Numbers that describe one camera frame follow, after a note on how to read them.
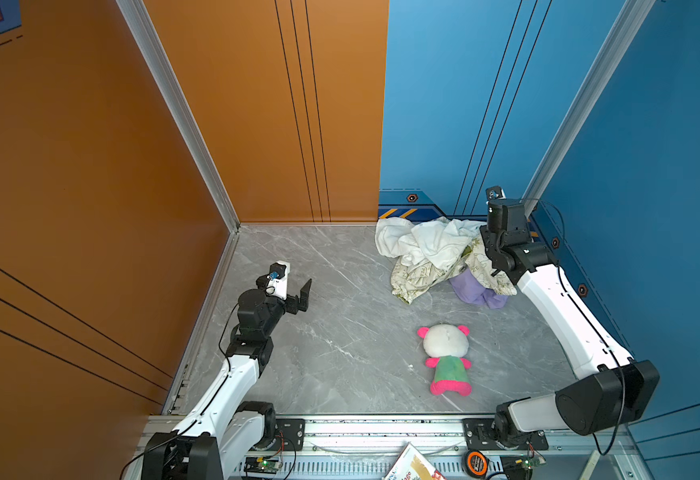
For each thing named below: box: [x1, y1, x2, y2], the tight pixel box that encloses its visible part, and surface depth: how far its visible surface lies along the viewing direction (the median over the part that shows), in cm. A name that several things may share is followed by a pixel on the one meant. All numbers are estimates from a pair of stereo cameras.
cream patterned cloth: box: [391, 236, 517, 304], surface depth 98 cm
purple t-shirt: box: [448, 268, 509, 309], surface depth 96 cm
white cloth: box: [375, 217, 487, 270], surface depth 99 cm
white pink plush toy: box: [417, 323, 472, 396], surface depth 83 cm
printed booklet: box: [384, 442, 447, 480], surface depth 67 cm
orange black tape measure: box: [462, 450, 490, 479], surface depth 68 cm
